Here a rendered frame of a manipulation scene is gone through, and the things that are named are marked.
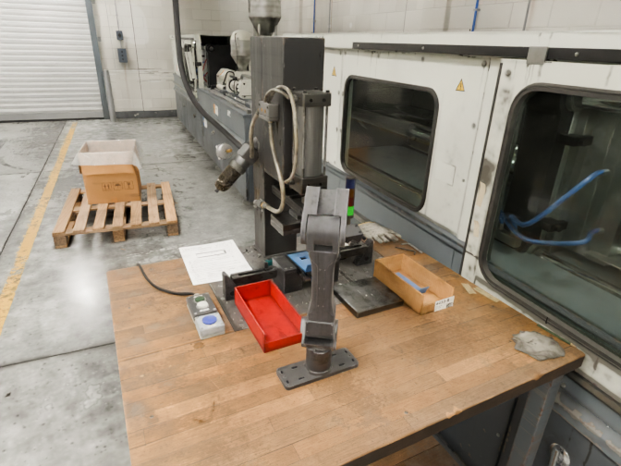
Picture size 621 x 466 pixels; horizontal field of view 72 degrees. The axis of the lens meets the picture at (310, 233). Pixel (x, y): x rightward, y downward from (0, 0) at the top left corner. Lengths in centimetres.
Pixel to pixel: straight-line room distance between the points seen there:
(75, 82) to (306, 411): 971
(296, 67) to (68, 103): 928
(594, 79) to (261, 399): 110
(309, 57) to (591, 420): 128
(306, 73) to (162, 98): 922
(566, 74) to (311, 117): 67
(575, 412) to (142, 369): 119
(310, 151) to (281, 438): 75
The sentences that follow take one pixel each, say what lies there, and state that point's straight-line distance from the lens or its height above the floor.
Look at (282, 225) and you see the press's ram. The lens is 127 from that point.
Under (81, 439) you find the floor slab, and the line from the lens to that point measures 234.
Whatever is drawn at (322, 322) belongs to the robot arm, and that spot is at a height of 105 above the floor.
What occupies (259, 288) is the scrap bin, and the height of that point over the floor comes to 94.
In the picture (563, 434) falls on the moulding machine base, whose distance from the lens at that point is 161.
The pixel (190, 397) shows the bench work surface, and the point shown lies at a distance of 107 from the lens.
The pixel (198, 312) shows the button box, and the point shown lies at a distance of 127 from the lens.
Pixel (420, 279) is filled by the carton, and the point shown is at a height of 92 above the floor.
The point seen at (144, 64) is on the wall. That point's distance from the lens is 1037.
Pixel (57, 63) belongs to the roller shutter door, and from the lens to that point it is 1035.
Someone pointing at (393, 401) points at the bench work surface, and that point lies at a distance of 106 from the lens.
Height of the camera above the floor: 164
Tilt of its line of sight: 24 degrees down
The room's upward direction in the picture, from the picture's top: 2 degrees clockwise
